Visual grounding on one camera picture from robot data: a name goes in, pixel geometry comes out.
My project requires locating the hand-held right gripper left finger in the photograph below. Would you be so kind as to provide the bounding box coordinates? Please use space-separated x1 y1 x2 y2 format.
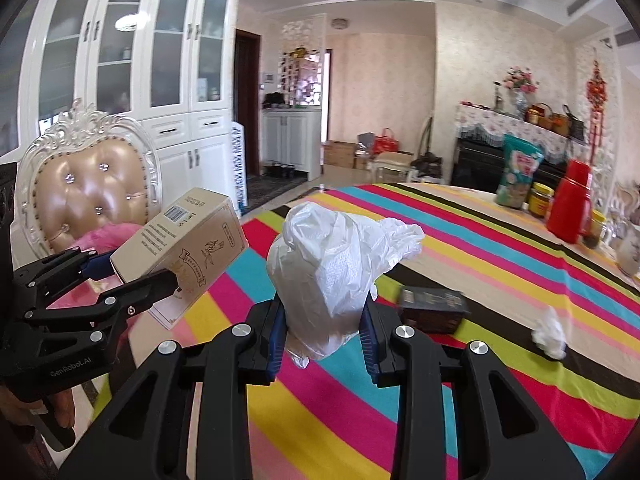
57 297 286 480

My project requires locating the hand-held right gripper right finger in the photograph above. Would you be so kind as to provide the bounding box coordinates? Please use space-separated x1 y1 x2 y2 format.
360 300 571 480

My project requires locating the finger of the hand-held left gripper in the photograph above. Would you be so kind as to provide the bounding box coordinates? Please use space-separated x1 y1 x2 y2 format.
12 247 116 307
22 268 181 332

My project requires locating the brown cardboard box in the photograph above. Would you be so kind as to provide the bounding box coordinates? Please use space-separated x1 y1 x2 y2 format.
109 187 248 331

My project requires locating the white plastic bag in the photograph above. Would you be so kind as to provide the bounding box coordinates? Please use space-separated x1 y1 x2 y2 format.
266 201 426 368

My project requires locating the person's left hand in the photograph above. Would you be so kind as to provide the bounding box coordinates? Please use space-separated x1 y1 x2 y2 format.
47 389 76 430

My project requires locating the pink cushion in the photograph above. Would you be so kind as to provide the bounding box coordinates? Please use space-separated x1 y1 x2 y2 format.
47 224 146 311

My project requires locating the small black box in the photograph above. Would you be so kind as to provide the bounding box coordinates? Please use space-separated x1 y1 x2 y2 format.
397 286 471 335

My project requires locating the gold tufted dining chair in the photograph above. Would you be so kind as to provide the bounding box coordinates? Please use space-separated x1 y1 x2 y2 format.
15 100 163 261

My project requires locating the striped colourful tablecloth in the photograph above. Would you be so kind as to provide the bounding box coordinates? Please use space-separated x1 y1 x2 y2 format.
92 182 640 480

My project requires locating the dark patterned rug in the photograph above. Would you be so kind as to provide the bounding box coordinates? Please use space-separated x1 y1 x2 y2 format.
245 175 306 211

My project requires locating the white patterned tower appliance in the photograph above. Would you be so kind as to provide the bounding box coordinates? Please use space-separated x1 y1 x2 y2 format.
229 120 248 208

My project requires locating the white crumpled tissue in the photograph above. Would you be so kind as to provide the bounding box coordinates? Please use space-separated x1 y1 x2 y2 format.
531 306 568 361

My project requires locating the cream seat dining chair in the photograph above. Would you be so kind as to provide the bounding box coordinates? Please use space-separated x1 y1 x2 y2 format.
372 152 416 183

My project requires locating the dark cloth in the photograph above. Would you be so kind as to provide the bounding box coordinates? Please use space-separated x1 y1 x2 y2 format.
412 155 443 183

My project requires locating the cardboard box on floor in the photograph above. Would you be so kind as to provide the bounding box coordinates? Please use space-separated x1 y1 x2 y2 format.
322 141 361 168

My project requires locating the white low cabinet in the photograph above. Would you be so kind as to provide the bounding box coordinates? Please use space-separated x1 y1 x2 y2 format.
261 106 323 181

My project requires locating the red gift bag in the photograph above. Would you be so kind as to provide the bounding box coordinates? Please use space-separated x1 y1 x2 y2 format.
371 127 401 156

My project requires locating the dark wooden door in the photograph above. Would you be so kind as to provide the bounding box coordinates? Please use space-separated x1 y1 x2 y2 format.
235 30 263 178

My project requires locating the small yellow label jar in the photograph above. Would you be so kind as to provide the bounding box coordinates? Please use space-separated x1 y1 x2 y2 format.
527 182 555 218

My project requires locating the green snack bag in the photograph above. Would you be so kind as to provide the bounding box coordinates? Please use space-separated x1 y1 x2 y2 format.
495 134 547 210

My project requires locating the white glass-door cabinet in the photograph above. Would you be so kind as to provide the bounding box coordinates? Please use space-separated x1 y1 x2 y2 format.
20 0 238 201

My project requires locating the red thermos jug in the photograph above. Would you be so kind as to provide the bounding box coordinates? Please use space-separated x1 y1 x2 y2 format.
546 159 596 245

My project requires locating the floral lace piano cover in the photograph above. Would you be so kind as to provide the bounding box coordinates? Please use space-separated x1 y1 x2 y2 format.
457 102 591 163

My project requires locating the glass jar yellow lid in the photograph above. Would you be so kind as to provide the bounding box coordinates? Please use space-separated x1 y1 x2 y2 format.
582 210 607 250

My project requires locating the white floral teapot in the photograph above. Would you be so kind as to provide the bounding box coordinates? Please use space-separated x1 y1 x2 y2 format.
607 215 640 278

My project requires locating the white carved partition screen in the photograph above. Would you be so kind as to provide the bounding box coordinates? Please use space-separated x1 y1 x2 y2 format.
280 20 326 106

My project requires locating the dark handbag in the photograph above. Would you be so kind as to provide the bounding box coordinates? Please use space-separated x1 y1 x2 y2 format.
562 105 586 142

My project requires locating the vase of pink flowers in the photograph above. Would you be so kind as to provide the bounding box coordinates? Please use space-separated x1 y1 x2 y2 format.
501 66 540 120

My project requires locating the red hanging knot ornament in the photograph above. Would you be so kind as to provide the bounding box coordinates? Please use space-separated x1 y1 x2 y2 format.
586 60 607 168

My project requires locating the woven basket with handle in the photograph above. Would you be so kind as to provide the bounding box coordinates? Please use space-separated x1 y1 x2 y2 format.
525 102 551 126

